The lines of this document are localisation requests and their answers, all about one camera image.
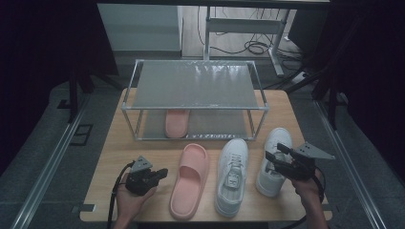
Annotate right hand-held gripper cable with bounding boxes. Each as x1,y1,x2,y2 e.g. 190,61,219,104
309,168,327,204

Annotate black metal stand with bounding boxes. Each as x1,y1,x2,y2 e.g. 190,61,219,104
56,63,95,123
313,18,352,130

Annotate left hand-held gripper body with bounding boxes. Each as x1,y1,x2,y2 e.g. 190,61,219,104
124,155,160,197

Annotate white sneaker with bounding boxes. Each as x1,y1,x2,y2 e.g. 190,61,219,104
214,137,250,219
255,127,294,198

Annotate coiled black cable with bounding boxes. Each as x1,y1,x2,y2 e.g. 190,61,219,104
243,39,272,56

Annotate black floor cable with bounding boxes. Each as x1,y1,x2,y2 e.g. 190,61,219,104
196,6,252,55

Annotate metal floor rail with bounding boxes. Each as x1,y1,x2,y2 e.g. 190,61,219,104
313,99,388,229
9,94,92,229

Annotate dark curtain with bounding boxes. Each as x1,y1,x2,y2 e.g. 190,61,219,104
0,0,119,175
318,0,405,179

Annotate hand-held gripper cable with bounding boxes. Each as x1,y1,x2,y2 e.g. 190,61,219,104
309,168,327,204
106,160,137,229

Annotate white power strip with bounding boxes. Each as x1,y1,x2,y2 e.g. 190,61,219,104
290,71,310,85

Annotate white desk frame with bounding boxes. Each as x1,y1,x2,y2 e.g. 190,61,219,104
203,6,290,77

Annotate left hand-held gripper cable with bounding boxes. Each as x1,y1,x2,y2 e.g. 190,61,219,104
106,160,137,229

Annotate person's left hand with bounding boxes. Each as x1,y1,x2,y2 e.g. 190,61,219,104
115,185,157,220

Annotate metal shoe rack grey shelves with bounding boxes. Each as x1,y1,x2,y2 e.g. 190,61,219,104
120,58,270,141

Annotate person's right hand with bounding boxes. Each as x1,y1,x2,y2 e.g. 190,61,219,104
290,171,324,201

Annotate pink slipper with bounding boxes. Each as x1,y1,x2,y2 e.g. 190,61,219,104
168,142,210,221
164,109,191,139

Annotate white cabinet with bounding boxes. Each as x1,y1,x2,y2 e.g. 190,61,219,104
96,3,184,52

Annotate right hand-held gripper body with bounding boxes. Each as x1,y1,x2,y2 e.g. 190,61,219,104
275,141,336,182

